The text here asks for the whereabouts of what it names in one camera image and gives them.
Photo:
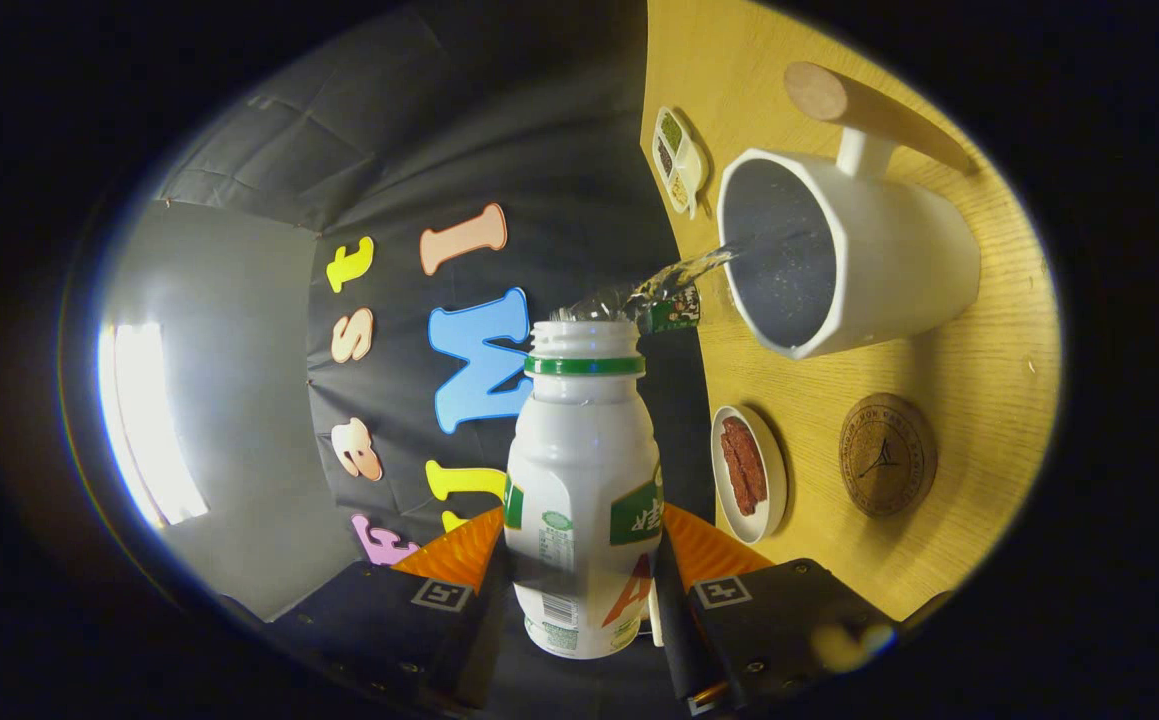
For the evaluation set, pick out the black backdrop cloth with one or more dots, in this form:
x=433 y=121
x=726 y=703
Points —
x=539 y=130

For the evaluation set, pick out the round white plate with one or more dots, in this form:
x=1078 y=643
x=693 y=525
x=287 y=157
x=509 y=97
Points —
x=775 y=500

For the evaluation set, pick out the white juice bottle green label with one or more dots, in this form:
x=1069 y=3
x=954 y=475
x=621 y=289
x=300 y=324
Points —
x=579 y=470

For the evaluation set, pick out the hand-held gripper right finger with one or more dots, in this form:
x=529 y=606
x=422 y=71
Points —
x=679 y=640

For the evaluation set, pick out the round cork coaster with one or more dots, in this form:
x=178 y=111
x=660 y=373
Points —
x=889 y=455

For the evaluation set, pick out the clear plastic water bottle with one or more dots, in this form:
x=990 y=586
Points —
x=674 y=312

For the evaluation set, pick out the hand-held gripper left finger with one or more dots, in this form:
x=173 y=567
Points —
x=484 y=640

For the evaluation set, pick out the wooden table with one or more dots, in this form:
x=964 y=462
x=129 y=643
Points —
x=989 y=400

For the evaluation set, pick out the red meat slices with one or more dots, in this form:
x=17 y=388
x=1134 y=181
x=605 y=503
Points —
x=744 y=465

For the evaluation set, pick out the white divided tray with beans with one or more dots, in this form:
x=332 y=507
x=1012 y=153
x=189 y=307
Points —
x=692 y=165

